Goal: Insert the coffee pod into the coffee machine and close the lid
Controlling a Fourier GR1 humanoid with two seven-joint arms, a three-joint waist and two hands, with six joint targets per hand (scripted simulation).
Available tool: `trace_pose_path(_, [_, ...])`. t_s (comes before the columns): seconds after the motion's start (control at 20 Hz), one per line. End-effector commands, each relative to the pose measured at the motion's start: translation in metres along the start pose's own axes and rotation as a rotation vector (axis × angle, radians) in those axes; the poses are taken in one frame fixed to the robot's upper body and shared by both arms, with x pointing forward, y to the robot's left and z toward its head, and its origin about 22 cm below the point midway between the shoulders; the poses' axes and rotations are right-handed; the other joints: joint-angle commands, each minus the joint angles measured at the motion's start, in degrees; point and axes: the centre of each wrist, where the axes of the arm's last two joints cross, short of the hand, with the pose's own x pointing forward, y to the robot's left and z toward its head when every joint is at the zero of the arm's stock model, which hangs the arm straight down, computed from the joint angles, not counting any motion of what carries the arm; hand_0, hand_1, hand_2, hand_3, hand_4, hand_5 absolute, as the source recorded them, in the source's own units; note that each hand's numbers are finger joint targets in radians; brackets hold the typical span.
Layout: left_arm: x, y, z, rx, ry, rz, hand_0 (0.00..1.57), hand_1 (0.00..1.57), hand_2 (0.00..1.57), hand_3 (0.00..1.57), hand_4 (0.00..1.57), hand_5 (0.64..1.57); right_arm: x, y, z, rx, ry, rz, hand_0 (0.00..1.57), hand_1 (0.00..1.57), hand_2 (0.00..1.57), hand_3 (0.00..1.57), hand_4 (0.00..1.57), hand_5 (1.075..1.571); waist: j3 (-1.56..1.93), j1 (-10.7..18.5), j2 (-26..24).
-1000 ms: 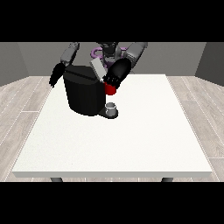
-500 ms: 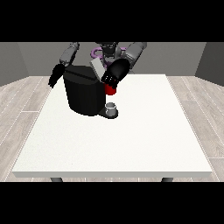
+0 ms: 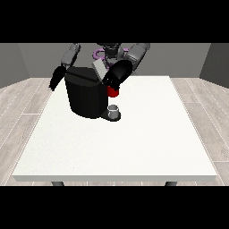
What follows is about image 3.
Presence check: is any black coffee machine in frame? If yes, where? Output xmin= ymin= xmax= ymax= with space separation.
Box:
xmin=64 ymin=66 xmax=122 ymax=123

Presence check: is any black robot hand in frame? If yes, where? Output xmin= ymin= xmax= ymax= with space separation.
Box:
xmin=48 ymin=64 xmax=67 ymax=92
xmin=101 ymin=59 xmax=134 ymax=91

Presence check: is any small grey cup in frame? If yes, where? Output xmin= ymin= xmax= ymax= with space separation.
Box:
xmin=107 ymin=104 xmax=121 ymax=119

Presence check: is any pale grey machine lid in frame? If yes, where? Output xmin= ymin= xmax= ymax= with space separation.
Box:
xmin=90 ymin=59 xmax=109 ymax=81

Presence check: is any red pod holder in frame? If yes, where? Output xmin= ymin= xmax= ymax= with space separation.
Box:
xmin=106 ymin=85 xmax=120 ymax=98

